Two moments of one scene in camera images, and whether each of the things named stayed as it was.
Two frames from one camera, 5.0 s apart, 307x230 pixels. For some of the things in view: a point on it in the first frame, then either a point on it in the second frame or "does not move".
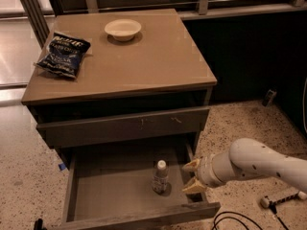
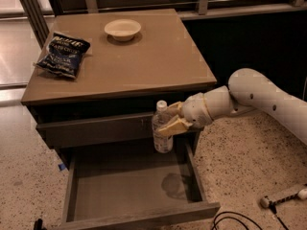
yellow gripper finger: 194,187 to 174,126
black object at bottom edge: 38,224 does not move
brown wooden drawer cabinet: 128,123 does not move
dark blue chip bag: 64,55 does not move
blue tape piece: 61,166 does not move
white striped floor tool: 266,202 does not move
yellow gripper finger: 191,166 to 176,108
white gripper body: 205,172 to 196,111
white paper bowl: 123,30 does not move
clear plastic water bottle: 160,176 to 162,143
